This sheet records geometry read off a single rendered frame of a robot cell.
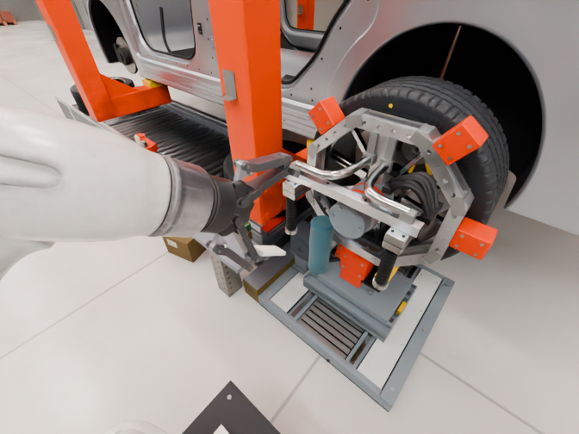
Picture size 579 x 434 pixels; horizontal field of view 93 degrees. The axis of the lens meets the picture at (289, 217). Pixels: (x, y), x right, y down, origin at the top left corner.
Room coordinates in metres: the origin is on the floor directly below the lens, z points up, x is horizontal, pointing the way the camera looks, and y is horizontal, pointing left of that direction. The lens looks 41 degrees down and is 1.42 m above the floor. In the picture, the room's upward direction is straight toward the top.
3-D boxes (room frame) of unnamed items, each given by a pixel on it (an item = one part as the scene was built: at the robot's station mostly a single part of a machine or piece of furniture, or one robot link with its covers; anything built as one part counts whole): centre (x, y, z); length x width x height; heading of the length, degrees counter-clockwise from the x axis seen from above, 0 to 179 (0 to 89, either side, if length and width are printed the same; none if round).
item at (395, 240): (0.50, -0.28, 0.93); 0.09 x 0.05 x 0.05; 139
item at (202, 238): (0.97, 0.33, 0.44); 0.43 x 0.17 x 0.03; 49
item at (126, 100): (2.61, 1.37, 0.69); 0.52 x 0.17 x 0.35; 139
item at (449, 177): (0.77, -0.29, 0.85); 0.54 x 0.07 x 0.54; 49
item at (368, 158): (0.74, -0.13, 1.03); 0.19 x 0.18 x 0.11; 139
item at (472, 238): (0.57, -0.53, 0.85); 0.09 x 0.08 x 0.07; 49
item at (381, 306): (0.90, -0.40, 0.32); 0.40 x 0.30 x 0.28; 49
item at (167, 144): (2.23, 0.81, 0.14); 2.47 x 0.85 x 0.27; 49
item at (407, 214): (0.61, -0.28, 1.03); 0.19 x 0.18 x 0.11; 139
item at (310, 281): (0.91, -0.38, 0.13); 0.50 x 0.36 x 0.10; 49
